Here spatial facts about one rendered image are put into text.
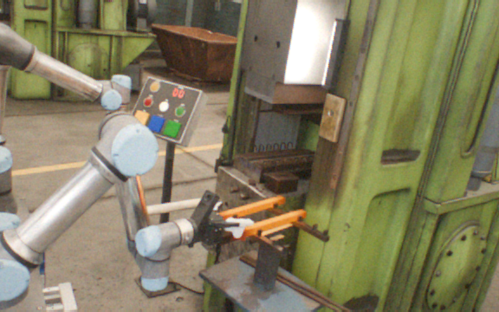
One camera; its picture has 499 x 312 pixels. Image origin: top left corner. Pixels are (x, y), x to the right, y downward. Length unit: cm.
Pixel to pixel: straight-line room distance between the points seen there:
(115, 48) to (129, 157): 571
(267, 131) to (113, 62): 467
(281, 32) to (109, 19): 503
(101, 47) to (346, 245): 531
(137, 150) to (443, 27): 136
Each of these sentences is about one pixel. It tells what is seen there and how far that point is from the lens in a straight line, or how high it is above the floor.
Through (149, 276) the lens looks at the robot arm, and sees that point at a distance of 139.
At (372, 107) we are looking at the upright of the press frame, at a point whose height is 136.
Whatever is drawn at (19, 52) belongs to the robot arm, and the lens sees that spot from 173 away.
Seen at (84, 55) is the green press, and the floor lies 62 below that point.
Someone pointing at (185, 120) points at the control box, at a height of 106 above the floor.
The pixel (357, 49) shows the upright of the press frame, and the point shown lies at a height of 154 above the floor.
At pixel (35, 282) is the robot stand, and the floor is 82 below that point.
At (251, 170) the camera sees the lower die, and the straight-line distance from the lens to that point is 209.
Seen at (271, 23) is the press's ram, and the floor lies 158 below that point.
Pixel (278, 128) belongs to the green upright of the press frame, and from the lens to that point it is 238.
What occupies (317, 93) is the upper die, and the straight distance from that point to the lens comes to 211.
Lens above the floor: 168
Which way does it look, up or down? 19 degrees down
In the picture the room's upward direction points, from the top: 9 degrees clockwise
